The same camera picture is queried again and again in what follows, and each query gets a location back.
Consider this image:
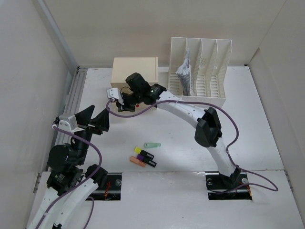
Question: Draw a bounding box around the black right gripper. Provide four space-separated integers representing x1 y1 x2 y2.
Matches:
116 91 142 113

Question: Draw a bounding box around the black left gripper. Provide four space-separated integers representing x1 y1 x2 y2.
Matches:
71 104 109 164

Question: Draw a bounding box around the cream wooden drawer cabinet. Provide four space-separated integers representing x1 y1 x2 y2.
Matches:
111 57 158 94

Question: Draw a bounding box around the grey setup guide booklet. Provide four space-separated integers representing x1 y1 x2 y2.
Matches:
176 48 195 96

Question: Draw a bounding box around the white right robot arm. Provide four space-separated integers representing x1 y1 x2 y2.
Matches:
112 73 240 188

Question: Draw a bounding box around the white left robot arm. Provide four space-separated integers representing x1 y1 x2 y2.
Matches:
28 105 110 229

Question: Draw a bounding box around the yellow capped black highlighter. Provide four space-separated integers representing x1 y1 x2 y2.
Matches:
134 147 154 160

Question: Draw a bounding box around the green transparent highlighter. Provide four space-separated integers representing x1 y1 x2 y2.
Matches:
144 142 161 148

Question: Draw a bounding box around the orange highlighter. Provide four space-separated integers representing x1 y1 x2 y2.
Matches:
129 156 146 167

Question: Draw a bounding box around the purple capped black highlighter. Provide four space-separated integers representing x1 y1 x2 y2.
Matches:
136 155 157 167

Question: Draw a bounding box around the white plastic file organizer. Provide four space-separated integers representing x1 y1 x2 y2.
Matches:
167 37 232 107

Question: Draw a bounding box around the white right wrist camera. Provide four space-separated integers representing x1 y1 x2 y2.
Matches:
107 88 124 105

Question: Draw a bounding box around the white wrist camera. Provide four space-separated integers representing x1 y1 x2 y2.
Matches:
52 114 84 134
107 88 124 105

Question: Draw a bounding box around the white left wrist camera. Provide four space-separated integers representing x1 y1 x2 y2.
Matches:
52 114 84 134

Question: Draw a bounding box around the aluminium frame rail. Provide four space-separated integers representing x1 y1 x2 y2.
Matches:
33 0 86 172

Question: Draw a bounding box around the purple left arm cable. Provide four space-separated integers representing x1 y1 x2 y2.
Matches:
35 125 103 229

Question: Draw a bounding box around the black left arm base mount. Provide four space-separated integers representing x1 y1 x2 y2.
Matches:
90 173 122 201

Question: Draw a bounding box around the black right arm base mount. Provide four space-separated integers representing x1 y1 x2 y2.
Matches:
205 172 252 200

